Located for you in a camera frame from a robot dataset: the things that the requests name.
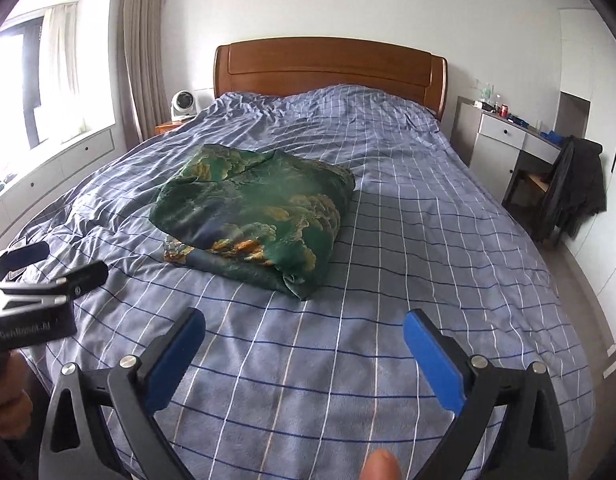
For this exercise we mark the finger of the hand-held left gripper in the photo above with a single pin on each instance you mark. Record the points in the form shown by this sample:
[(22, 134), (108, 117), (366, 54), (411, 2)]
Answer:
[(83, 277), (23, 256)]

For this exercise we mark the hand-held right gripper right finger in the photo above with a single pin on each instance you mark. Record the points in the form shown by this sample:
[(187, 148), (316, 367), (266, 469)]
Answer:
[(432, 360)]

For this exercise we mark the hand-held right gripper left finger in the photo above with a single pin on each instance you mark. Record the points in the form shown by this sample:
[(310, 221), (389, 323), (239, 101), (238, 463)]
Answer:
[(175, 355)]

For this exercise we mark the green patterned jacket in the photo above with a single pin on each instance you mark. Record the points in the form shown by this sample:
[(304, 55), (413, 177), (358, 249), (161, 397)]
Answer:
[(258, 215)]

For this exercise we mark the person's left hand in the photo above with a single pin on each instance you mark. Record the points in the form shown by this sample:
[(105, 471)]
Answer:
[(10, 400)]

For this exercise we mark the person's right hand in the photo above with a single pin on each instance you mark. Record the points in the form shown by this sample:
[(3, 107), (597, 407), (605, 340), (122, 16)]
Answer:
[(382, 466)]

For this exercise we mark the blue checked quilt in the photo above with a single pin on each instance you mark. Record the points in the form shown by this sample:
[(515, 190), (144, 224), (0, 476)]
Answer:
[(412, 270)]

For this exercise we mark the white window bench cabinet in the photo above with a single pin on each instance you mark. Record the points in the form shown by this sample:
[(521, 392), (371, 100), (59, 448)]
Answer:
[(63, 160)]

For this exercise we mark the wooden nightstand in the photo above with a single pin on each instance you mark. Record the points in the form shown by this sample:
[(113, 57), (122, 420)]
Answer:
[(170, 127)]

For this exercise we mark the window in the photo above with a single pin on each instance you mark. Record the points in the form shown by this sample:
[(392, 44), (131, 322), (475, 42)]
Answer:
[(38, 70)]

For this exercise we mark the white desk fan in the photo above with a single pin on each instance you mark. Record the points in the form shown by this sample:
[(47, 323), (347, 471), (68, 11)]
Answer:
[(183, 105)]

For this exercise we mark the wooden chair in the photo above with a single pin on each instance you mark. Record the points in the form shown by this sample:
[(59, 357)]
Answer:
[(530, 182)]

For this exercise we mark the black coat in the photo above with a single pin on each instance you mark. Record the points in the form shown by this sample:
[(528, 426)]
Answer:
[(580, 185)]

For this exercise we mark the white desk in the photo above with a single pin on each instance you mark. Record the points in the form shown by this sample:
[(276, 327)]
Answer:
[(492, 132)]

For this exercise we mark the beige curtain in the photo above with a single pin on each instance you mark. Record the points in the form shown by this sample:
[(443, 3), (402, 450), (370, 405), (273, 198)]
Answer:
[(143, 50)]

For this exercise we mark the blue box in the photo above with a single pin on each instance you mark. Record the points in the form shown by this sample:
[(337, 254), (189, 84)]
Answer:
[(555, 136)]

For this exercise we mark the green bottle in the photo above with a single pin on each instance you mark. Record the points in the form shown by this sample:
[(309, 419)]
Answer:
[(485, 92)]

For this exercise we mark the white wardrobe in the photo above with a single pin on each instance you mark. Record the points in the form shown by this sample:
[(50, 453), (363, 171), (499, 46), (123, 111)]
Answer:
[(602, 135)]

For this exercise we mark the wooden headboard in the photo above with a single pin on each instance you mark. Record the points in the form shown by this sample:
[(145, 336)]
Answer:
[(328, 67)]

